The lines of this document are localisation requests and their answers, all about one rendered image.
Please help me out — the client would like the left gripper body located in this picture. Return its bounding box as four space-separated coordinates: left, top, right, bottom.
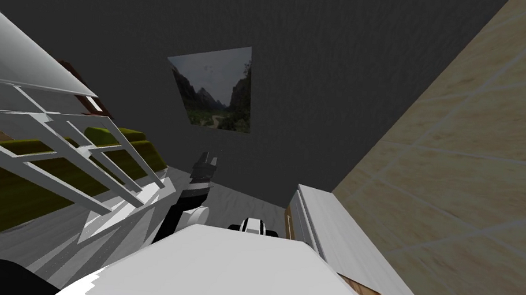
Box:
189 160 218 188

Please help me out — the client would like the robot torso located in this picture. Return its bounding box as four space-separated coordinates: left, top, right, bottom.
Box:
49 203 393 295

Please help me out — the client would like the wooden cabinet with white top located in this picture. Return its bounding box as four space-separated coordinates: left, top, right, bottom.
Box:
278 182 450 295

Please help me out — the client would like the landscape picture on wall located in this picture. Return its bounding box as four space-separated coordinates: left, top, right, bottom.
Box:
162 41 257 135

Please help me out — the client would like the white frame table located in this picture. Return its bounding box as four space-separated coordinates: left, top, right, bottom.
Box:
0 0 180 221

